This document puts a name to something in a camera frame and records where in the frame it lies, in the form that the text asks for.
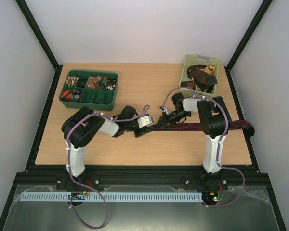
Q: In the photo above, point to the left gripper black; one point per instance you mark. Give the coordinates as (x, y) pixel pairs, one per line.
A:
(144, 131)

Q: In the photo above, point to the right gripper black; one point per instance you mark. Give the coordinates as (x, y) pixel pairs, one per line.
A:
(165, 118)

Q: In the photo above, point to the red navy striped tie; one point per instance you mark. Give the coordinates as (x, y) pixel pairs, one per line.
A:
(213, 128)

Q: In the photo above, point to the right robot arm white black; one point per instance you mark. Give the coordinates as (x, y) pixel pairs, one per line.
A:
(214, 121)

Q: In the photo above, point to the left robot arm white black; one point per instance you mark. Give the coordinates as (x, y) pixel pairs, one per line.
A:
(80, 129)

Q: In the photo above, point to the pile of brown ties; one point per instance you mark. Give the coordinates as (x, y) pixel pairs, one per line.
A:
(201, 78)

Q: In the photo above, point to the green compartment tray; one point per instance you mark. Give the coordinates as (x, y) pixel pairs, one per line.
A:
(96, 99)

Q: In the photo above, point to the rolled tie teal brown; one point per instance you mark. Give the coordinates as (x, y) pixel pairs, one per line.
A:
(102, 82)

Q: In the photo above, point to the rolled tie orange brown pattern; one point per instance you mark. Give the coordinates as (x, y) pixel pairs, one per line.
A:
(93, 82)

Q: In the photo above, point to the rolled tie grey patterned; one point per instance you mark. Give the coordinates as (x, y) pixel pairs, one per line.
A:
(77, 96)

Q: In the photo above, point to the light green plastic basket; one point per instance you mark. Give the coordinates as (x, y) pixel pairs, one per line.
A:
(193, 59)

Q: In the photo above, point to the rolled tie red orange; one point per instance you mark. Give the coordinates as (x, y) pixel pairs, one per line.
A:
(66, 95)

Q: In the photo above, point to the rolled tie brown white pattern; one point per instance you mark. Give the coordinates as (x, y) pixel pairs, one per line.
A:
(71, 81)

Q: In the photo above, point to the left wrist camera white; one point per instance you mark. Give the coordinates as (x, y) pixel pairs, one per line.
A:
(145, 121)

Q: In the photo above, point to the light blue cable duct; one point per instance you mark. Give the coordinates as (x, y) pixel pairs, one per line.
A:
(112, 197)

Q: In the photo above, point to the black aluminium frame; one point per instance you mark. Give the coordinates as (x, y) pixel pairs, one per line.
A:
(139, 175)

